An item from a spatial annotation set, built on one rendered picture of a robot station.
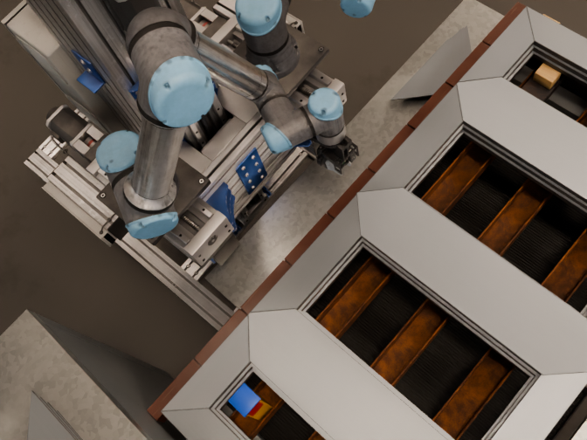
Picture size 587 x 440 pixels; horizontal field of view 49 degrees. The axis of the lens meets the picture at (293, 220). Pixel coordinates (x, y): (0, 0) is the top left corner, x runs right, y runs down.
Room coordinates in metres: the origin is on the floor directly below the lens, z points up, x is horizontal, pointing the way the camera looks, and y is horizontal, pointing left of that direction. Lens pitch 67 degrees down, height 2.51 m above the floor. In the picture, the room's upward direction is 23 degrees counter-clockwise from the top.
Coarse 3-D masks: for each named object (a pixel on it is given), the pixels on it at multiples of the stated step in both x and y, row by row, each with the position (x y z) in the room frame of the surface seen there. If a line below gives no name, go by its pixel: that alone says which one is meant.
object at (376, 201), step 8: (376, 192) 0.69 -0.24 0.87; (384, 192) 0.68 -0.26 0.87; (392, 192) 0.67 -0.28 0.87; (368, 200) 0.68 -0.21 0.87; (376, 200) 0.67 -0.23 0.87; (384, 200) 0.66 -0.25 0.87; (360, 208) 0.67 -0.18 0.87; (368, 208) 0.66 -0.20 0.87; (376, 208) 0.65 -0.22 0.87; (384, 208) 0.64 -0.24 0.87; (360, 216) 0.64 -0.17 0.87; (368, 216) 0.64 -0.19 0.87; (376, 216) 0.63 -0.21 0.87; (360, 224) 0.62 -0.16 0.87; (368, 224) 0.61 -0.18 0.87; (360, 232) 0.60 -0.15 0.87
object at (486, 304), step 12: (504, 264) 0.37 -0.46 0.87; (492, 276) 0.35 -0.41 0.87; (504, 276) 0.34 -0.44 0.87; (516, 276) 0.33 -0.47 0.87; (480, 288) 0.33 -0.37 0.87; (492, 288) 0.32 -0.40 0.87; (504, 288) 0.31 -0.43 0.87; (516, 288) 0.30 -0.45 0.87; (468, 300) 0.32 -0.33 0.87; (480, 300) 0.31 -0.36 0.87; (492, 300) 0.30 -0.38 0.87; (504, 300) 0.28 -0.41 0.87; (468, 312) 0.29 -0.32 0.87; (480, 312) 0.28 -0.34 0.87; (492, 312) 0.27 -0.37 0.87; (480, 324) 0.25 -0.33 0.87
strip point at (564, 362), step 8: (584, 320) 0.16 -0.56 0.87; (584, 328) 0.15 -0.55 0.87; (576, 336) 0.14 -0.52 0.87; (584, 336) 0.13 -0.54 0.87; (568, 344) 0.13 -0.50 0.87; (576, 344) 0.12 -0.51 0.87; (584, 344) 0.11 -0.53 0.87; (560, 352) 0.12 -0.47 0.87; (568, 352) 0.11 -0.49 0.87; (576, 352) 0.11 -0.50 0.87; (584, 352) 0.10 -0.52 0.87; (560, 360) 0.10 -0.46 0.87; (568, 360) 0.10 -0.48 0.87; (576, 360) 0.09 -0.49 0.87; (584, 360) 0.08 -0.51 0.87; (552, 368) 0.09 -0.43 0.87; (560, 368) 0.08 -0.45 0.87; (568, 368) 0.08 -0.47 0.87; (576, 368) 0.07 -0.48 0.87; (584, 368) 0.06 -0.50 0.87
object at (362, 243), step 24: (528, 48) 0.93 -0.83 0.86; (576, 72) 0.81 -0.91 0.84; (480, 144) 0.72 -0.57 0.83; (432, 168) 0.71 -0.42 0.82; (528, 168) 0.59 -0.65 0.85; (552, 192) 0.51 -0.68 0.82; (360, 240) 0.59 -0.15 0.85; (336, 264) 0.54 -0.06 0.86; (384, 264) 0.50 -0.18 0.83; (456, 312) 0.31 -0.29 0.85; (480, 336) 0.23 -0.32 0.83; (360, 360) 0.29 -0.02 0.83; (240, 384) 0.35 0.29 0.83; (384, 384) 0.21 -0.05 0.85; (528, 384) 0.08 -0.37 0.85; (216, 408) 0.32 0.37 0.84; (240, 432) 0.24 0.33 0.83
